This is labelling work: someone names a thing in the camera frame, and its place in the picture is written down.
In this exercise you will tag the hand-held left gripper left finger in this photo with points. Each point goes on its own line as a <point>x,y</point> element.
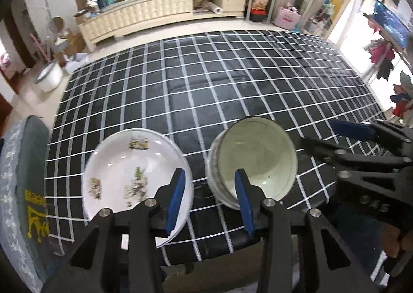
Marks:
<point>176,202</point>

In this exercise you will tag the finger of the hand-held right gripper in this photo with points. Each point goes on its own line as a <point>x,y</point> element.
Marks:
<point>351,130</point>
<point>322,148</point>

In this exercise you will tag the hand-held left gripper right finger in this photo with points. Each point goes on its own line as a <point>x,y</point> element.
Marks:
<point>243,202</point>

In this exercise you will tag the white bowl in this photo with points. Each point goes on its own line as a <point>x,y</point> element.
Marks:
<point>213,181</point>

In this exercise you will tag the green patterned bowl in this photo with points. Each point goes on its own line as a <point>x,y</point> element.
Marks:
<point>258,157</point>

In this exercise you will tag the white floral plate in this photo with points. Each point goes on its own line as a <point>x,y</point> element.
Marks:
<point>122,157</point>

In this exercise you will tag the person's right hand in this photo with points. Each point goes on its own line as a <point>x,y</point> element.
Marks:
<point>392,241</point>

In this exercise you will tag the red hanging garment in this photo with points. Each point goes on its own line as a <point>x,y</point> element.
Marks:
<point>384,57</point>

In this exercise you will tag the black white checked tablecloth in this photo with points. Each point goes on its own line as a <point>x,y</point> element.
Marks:
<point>226,86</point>

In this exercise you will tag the blue mesh basket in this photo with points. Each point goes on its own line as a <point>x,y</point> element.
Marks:
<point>390,20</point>

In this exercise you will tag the pink bag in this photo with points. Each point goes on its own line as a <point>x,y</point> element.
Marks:
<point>288,19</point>

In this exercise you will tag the grey-blue chair cover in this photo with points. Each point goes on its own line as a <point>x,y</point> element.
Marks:
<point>19,183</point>

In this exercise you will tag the white paper roll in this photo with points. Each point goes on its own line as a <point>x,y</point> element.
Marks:
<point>215,8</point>

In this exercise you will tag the white basin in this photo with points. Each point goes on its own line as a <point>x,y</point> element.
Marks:
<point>48,77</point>

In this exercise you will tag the cardboard box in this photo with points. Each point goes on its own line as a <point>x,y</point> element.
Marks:
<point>70,43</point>

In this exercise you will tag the cream TV cabinet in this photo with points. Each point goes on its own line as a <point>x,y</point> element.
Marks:
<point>135,15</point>

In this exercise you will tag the white standing pole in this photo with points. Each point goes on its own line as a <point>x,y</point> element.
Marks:
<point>47,22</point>

